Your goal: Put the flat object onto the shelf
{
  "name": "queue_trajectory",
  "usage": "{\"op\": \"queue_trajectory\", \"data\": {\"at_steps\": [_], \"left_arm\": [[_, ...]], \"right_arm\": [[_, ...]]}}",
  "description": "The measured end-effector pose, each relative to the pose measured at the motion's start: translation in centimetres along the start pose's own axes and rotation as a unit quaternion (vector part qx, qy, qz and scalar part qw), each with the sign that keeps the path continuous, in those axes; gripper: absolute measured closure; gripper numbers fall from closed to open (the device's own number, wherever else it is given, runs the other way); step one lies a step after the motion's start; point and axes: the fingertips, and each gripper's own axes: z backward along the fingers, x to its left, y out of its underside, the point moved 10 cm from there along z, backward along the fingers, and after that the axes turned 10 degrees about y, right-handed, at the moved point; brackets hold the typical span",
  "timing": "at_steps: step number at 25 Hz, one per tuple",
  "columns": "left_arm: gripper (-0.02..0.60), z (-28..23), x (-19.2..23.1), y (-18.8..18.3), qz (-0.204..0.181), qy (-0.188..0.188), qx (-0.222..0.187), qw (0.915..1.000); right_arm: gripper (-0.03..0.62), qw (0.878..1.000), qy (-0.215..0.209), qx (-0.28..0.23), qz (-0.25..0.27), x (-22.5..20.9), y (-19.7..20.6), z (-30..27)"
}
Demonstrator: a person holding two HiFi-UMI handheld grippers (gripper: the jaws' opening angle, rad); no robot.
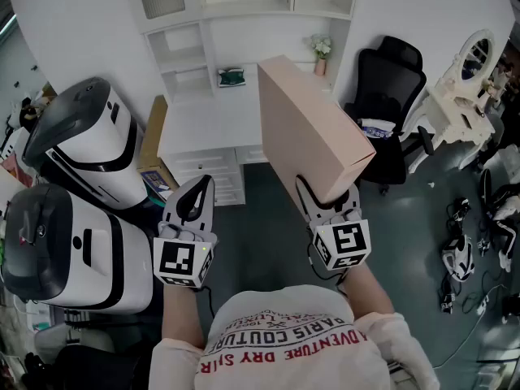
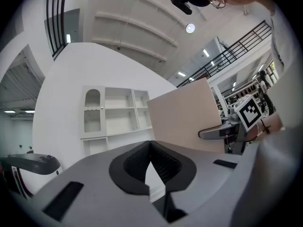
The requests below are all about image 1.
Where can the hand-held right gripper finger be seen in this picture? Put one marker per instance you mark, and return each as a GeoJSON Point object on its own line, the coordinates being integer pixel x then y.
{"type": "Point", "coordinates": [352, 203]}
{"type": "Point", "coordinates": [306, 201]}

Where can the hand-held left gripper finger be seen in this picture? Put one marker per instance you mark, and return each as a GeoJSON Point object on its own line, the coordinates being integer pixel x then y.
{"type": "Point", "coordinates": [207, 213]}
{"type": "Point", "coordinates": [178, 205]}

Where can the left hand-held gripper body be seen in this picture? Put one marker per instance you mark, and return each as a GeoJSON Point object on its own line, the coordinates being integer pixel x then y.
{"type": "Point", "coordinates": [176, 258]}

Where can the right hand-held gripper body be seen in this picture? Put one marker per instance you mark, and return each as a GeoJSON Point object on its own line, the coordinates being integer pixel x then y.
{"type": "Point", "coordinates": [345, 242]}

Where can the long pink cardboard box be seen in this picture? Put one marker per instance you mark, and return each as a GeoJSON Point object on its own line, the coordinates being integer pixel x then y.
{"type": "Point", "coordinates": [308, 128]}

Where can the white desk with shelves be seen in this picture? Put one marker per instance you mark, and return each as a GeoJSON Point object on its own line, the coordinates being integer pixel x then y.
{"type": "Point", "coordinates": [178, 63]}

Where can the person's left forearm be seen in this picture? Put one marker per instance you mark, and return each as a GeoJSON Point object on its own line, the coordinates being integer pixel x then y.
{"type": "Point", "coordinates": [183, 315]}

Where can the person's right forearm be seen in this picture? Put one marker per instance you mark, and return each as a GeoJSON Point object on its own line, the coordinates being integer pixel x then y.
{"type": "Point", "coordinates": [367, 295]}

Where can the white table top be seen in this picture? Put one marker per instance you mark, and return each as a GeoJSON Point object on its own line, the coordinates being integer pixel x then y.
{"type": "Point", "coordinates": [211, 124]}

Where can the white and black machine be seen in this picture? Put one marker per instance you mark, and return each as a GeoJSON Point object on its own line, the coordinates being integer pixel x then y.
{"type": "Point", "coordinates": [101, 136]}
{"type": "Point", "coordinates": [122, 258]}

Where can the flat brown cardboard sheet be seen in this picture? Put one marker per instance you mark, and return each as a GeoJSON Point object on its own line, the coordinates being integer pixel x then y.
{"type": "Point", "coordinates": [156, 136]}

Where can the white and blue packet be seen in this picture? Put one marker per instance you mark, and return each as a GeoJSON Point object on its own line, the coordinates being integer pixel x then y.
{"type": "Point", "coordinates": [378, 128]}

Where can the small black floor device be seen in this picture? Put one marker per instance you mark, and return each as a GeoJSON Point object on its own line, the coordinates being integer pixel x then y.
{"type": "Point", "coordinates": [459, 211]}

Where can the white and black floor device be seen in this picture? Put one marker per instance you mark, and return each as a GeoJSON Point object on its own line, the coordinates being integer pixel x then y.
{"type": "Point", "coordinates": [459, 258]}

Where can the black office chair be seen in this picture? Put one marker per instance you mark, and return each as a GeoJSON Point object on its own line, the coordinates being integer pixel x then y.
{"type": "Point", "coordinates": [390, 87]}

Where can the person's white printed shirt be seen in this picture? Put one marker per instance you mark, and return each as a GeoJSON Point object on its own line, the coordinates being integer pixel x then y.
{"type": "Point", "coordinates": [284, 352]}

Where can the dark swivel chair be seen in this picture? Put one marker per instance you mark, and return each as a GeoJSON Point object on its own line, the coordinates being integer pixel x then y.
{"type": "Point", "coordinates": [97, 368]}

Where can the green packet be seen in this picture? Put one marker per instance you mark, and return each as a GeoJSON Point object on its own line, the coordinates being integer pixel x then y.
{"type": "Point", "coordinates": [231, 77]}

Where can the white vanity table with mirror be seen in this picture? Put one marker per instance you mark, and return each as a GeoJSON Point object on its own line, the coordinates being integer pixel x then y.
{"type": "Point", "coordinates": [455, 108]}

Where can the pink vase with white flowers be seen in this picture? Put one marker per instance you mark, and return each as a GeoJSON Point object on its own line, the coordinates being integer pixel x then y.
{"type": "Point", "coordinates": [321, 61]}

